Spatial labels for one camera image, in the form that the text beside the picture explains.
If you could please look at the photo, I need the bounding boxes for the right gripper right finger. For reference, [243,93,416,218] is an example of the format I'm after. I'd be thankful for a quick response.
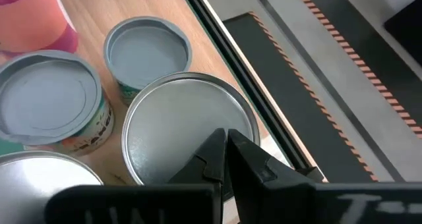
[227,128,422,224]

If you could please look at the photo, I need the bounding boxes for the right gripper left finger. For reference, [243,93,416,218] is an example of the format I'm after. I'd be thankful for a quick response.
[45,128,228,224]

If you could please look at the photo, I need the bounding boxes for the plain silver can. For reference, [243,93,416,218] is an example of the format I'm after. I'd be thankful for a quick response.
[121,71,261,187]

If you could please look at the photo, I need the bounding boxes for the green oranges can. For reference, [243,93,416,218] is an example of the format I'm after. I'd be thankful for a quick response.
[104,15,193,106]

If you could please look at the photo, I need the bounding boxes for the tomatoes can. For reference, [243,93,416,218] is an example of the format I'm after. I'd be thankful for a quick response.
[0,150,105,224]

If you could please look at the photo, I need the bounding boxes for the teal oranges can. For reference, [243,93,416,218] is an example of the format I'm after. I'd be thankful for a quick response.
[0,49,115,157]

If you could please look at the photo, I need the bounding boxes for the red mixed fruit can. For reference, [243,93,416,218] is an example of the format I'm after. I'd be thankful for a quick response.
[0,0,79,59]

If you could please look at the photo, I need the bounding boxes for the black striped floor mat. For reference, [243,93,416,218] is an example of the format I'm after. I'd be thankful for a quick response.
[222,11,380,184]
[299,0,422,139]

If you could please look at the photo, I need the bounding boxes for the green table mat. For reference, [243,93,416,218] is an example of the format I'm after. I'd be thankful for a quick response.
[0,138,26,156]

